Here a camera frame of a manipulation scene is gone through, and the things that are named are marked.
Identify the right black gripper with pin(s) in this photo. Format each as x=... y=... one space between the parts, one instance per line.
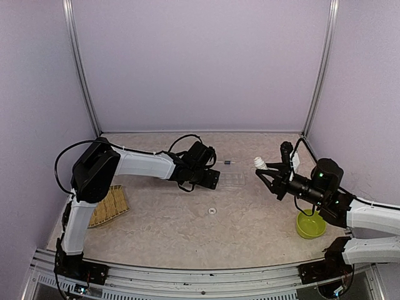
x=281 y=179

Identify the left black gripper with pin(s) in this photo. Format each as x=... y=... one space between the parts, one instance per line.
x=211 y=182

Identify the white pill bottle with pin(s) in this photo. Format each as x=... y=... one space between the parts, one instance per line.
x=259 y=163

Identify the clear plastic pill organizer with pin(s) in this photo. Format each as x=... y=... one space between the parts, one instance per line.
x=231 y=173

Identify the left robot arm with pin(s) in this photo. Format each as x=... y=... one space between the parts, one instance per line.
x=94 y=171

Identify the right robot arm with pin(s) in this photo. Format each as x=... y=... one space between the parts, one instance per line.
x=339 y=208

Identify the green plastic bowl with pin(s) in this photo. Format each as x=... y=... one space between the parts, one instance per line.
x=310 y=225

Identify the woven bamboo tray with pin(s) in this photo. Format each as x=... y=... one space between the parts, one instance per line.
x=113 y=205

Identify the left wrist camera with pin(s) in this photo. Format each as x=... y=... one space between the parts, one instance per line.
x=201 y=156

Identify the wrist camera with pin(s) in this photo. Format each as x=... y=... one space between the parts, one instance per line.
x=289 y=156
x=201 y=156

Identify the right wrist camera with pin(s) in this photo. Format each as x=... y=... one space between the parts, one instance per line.
x=289 y=156

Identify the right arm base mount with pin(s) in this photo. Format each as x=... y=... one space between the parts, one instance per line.
x=317 y=271

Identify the front aluminium rail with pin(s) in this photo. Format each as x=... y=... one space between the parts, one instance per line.
x=138 y=282

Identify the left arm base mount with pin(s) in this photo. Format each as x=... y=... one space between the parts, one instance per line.
x=81 y=270

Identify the right aluminium frame post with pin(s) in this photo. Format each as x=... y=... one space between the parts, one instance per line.
x=323 y=66

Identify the aluminium frame post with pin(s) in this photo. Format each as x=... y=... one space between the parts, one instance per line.
x=323 y=66
x=67 y=6

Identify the left aluminium frame post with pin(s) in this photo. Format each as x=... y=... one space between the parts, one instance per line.
x=67 y=6

